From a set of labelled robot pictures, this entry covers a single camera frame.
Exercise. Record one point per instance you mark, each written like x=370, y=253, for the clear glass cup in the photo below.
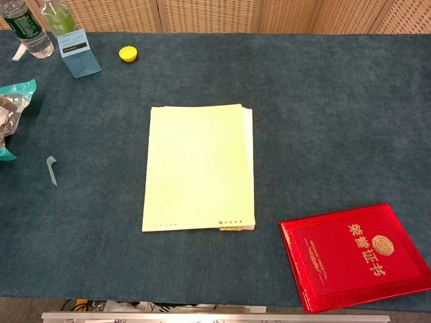
x=28, y=28

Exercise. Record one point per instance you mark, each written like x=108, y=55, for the small blue sticky note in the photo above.
x=52, y=168

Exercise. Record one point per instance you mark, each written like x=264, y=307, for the wicker folding screen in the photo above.
x=215, y=15

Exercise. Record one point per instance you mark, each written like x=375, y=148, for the white paper strip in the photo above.
x=19, y=53

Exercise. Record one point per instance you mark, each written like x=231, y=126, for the pale yellow paper stack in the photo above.
x=198, y=168

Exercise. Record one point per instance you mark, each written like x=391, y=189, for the green drink bottle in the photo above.
x=60, y=18

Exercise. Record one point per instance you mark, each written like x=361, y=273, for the yellow bottle cap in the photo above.
x=128, y=54

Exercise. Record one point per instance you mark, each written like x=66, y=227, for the dark blue table cloth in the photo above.
x=320, y=117

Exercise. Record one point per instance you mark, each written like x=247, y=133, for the red certificate folder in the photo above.
x=353, y=259

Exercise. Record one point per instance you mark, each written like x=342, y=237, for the teal plastic snack bag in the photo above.
x=13, y=111

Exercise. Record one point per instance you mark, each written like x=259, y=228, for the aluminium profile rail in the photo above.
x=215, y=317

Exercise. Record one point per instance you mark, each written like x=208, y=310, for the blue cardboard carton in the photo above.
x=79, y=55

